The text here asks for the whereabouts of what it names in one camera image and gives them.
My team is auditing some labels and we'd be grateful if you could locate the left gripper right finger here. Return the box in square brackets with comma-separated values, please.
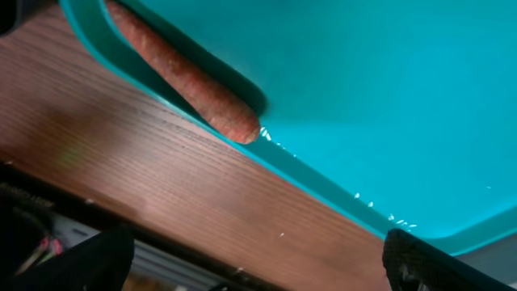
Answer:
[382, 229, 513, 291]

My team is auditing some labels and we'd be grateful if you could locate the orange carrot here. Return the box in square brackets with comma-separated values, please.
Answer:
[105, 1, 261, 144]

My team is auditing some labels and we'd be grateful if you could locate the teal serving tray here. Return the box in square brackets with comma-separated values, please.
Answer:
[58, 0, 517, 258]

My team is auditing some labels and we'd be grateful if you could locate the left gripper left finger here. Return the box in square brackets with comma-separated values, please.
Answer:
[1, 226, 135, 291]

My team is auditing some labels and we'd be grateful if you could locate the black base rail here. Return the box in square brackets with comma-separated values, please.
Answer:
[1, 163, 278, 291]

